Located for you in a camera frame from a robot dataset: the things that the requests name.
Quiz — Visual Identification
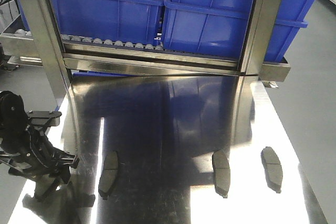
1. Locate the blue plastic bin right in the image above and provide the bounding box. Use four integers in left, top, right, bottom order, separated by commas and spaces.
161, 0, 315, 62

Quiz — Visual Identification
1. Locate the stainless steel rack frame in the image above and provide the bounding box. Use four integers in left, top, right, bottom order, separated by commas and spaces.
1, 0, 290, 104

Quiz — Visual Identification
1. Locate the blue plastic bin left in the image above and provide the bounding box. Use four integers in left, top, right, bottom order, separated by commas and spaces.
50, 0, 163, 44

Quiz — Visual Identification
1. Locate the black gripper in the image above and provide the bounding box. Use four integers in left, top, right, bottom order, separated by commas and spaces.
1, 91, 79, 202

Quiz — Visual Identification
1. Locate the blue plastic bin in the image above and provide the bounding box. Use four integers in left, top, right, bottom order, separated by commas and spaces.
50, 0, 163, 44
161, 0, 315, 62

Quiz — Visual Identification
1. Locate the dark grey brake pad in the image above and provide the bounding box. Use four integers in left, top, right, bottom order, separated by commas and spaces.
260, 146, 283, 194
98, 151, 119, 200
212, 150, 230, 198

